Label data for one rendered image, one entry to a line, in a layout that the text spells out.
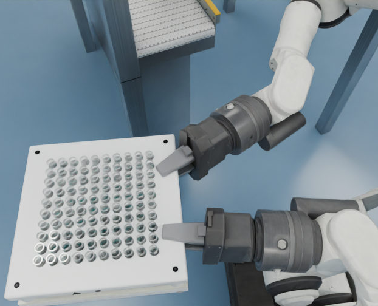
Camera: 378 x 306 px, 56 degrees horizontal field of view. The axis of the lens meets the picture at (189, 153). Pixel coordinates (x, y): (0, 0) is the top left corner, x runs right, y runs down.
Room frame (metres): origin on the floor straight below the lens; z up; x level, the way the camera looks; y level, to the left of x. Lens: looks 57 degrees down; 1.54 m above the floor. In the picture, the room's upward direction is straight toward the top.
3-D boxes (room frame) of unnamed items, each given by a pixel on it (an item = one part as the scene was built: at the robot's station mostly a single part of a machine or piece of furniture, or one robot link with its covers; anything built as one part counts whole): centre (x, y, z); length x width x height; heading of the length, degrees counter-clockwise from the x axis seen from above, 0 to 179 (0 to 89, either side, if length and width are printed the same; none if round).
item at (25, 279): (0.23, 0.13, 1.03); 0.25 x 0.24 x 0.02; 6
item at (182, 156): (0.30, 0.02, 1.05); 0.06 x 0.03 x 0.02; 128
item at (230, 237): (0.17, -0.08, 1.03); 0.12 x 0.10 x 0.13; 88
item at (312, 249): (0.19, -0.20, 1.02); 0.11 x 0.11 x 0.11; 88
